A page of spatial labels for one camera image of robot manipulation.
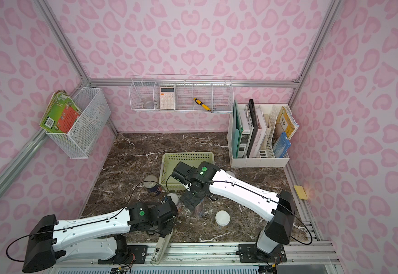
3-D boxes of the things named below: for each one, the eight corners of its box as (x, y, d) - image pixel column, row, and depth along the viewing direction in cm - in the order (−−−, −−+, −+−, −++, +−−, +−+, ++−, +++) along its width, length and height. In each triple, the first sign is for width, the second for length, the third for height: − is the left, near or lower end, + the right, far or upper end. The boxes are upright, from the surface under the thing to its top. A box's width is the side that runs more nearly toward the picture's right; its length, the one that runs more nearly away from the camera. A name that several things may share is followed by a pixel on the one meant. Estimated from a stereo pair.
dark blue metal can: (147, 196, 93) (141, 187, 84) (150, 184, 97) (145, 174, 89) (161, 196, 92) (156, 187, 84) (163, 184, 97) (159, 174, 89)
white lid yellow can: (215, 228, 82) (216, 224, 76) (215, 215, 86) (215, 210, 80) (229, 228, 82) (230, 224, 76) (228, 215, 86) (229, 210, 80)
